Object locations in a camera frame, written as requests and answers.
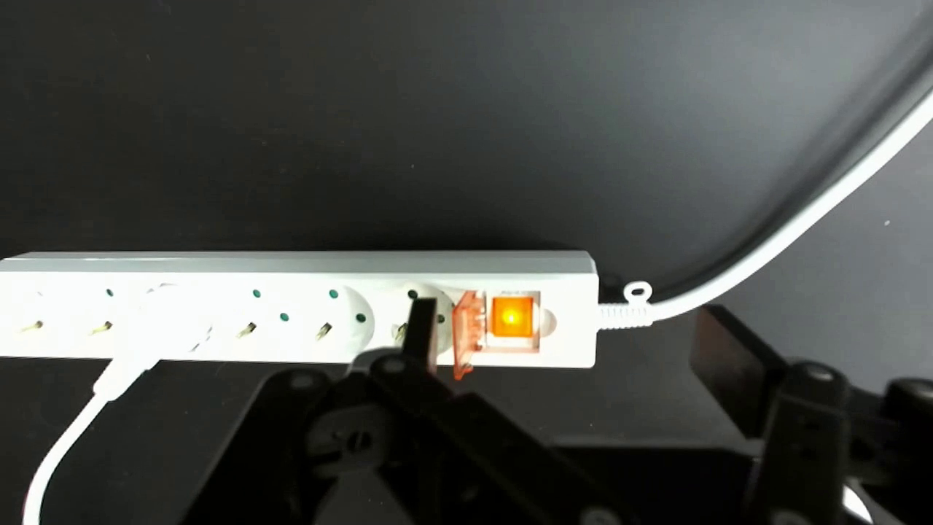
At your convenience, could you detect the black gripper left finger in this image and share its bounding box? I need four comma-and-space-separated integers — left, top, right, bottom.
183, 296, 637, 525

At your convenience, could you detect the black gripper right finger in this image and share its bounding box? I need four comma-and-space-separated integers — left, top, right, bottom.
690, 303, 933, 525

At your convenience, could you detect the white power strip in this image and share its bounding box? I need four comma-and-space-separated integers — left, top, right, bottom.
0, 249, 602, 375

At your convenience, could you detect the orange transparent tape piece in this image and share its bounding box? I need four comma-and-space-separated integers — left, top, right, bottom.
448, 290, 481, 385

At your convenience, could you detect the white power strip cord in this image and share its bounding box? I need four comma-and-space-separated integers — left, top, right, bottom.
594, 92, 933, 334

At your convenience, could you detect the white plugged-in cable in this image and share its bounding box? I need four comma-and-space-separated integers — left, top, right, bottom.
21, 353, 163, 525

